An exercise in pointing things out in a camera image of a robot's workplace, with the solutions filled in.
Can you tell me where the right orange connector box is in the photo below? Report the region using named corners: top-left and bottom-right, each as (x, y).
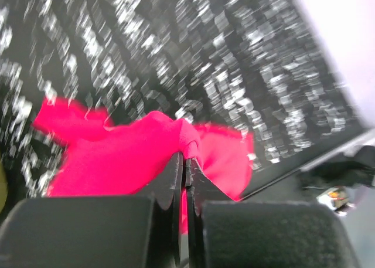
top-left (316, 186), bottom-right (355, 216)

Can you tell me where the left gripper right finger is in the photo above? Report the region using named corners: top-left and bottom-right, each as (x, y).
top-left (186, 159), bottom-right (360, 267)

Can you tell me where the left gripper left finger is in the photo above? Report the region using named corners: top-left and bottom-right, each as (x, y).
top-left (1, 153), bottom-right (183, 267)

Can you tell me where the olive green plastic tub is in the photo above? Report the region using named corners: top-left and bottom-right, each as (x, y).
top-left (0, 163), bottom-right (8, 212)

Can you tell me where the pink t shirt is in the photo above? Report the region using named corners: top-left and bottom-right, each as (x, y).
top-left (31, 97), bottom-right (255, 234)

